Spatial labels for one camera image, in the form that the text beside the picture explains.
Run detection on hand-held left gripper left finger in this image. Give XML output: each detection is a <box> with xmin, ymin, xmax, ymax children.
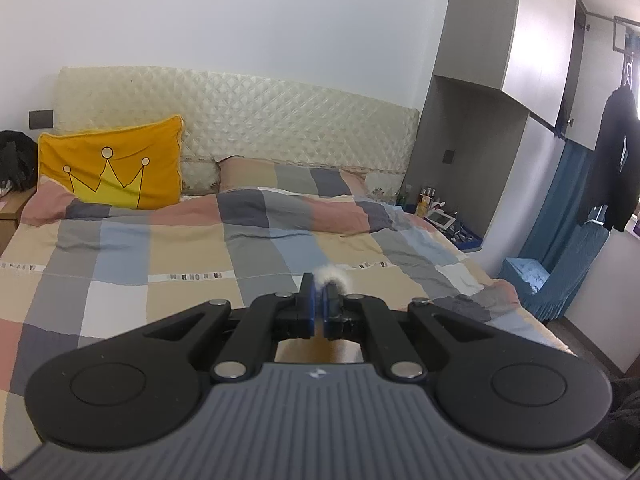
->
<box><xmin>144</xmin><ymin>272</ymin><xmax>317</xmax><ymax>382</ymax></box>

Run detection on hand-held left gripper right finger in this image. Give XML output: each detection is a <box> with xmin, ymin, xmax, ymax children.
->
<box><xmin>322</xmin><ymin>284</ymin><xmax>494</xmax><ymax>382</ymax></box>

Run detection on white fuzzy sock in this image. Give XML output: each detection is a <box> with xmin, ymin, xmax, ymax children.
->
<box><xmin>312</xmin><ymin>265</ymin><xmax>352</xmax><ymax>293</ymax></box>

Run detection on metal clothes rack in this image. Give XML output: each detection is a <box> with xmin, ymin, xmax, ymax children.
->
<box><xmin>580</xmin><ymin>7</ymin><xmax>640</xmax><ymax>91</ymax></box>

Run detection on checkered pillow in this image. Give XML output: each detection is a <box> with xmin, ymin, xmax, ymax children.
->
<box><xmin>217</xmin><ymin>156</ymin><xmax>371</xmax><ymax>196</ymax></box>

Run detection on blue tray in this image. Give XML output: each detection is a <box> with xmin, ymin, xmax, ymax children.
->
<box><xmin>450</xmin><ymin>220</ymin><xmax>483</xmax><ymax>253</ymax></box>

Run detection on checkered duvet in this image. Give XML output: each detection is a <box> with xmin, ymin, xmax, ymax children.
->
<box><xmin>0</xmin><ymin>180</ymin><xmax>576</xmax><ymax>441</ymax></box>

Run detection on cream quilted headboard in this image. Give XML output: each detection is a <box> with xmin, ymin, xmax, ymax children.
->
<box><xmin>52</xmin><ymin>65</ymin><xmax>421</xmax><ymax>201</ymax></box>

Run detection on blue curtain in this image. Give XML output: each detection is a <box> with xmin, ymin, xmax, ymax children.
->
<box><xmin>517</xmin><ymin>137</ymin><xmax>611</xmax><ymax>321</ymax></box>

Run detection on yellow crown pillow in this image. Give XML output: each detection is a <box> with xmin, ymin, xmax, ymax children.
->
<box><xmin>37</xmin><ymin>115</ymin><xmax>186</xmax><ymax>210</ymax></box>

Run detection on wooden nightstand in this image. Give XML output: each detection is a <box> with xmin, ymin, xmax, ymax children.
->
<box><xmin>0</xmin><ymin>187</ymin><xmax>38</xmax><ymax>256</ymax></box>

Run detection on dark cloth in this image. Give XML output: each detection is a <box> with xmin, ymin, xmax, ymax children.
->
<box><xmin>595</xmin><ymin>375</ymin><xmax>640</xmax><ymax>471</ymax></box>

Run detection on black hanging garment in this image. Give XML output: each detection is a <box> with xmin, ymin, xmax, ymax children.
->
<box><xmin>575</xmin><ymin>85</ymin><xmax>640</xmax><ymax>233</ymax></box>

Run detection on black bag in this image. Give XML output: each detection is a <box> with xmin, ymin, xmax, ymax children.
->
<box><xmin>0</xmin><ymin>130</ymin><xmax>38</xmax><ymax>192</ymax></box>

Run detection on grey wardrobe cabinet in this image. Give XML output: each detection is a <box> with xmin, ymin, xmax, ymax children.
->
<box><xmin>402</xmin><ymin>0</ymin><xmax>578</xmax><ymax>251</ymax></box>

